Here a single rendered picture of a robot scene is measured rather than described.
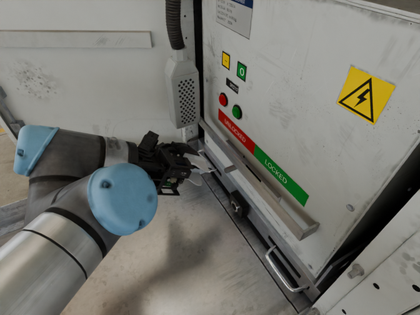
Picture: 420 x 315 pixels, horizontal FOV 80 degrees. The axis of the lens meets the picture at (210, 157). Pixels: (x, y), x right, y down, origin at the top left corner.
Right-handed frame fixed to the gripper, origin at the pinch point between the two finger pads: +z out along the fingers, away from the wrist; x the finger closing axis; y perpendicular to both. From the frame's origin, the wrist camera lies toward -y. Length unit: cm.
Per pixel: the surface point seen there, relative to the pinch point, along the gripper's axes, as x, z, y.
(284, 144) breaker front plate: 15.3, 2.1, 13.9
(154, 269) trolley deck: -26.0, -5.5, 8.0
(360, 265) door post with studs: 8.9, 1.7, 34.6
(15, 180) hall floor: -128, -27, -149
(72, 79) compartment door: -4, -24, -45
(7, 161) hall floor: -130, -34, -177
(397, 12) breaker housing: 34.5, -9.8, 24.2
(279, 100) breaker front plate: 21.5, -1.8, 10.8
